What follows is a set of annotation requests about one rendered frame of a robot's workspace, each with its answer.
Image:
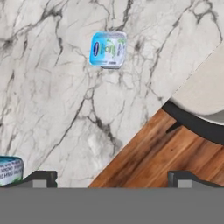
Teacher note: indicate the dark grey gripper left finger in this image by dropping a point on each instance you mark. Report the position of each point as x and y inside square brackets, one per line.
[43, 177]

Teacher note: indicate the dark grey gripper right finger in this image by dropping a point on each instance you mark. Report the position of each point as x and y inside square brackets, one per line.
[180, 176]

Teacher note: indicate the large teal white yogurt container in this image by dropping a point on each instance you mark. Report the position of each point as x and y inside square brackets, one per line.
[9, 170]

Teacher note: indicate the small blue white yogurt container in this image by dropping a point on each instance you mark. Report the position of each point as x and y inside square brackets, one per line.
[107, 49]

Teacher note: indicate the beige stool with black frame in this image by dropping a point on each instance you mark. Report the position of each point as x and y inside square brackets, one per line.
[201, 96]

